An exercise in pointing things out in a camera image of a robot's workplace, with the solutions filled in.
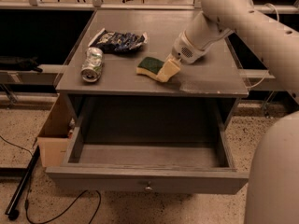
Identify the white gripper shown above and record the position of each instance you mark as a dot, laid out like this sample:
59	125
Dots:
186	50

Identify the green and yellow sponge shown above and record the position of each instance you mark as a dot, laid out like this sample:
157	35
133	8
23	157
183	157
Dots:
149	67

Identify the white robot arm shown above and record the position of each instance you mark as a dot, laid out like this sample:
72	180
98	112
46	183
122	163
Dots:
273	189

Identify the open grey top drawer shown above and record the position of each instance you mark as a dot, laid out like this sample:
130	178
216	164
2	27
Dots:
177	144

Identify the grey wooden cabinet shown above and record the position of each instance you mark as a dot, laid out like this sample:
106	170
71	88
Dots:
215	75

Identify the crumpled blue chip bag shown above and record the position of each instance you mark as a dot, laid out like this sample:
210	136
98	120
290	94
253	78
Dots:
115	42

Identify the crushed silver soda can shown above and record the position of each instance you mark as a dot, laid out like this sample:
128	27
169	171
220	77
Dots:
91	69

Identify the brown cardboard box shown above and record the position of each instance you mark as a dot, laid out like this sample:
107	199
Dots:
53	138

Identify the black metal bar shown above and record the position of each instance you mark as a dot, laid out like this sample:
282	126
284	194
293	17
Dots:
24	175

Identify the black object on rail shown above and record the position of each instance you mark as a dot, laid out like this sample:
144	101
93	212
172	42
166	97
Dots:
11	63

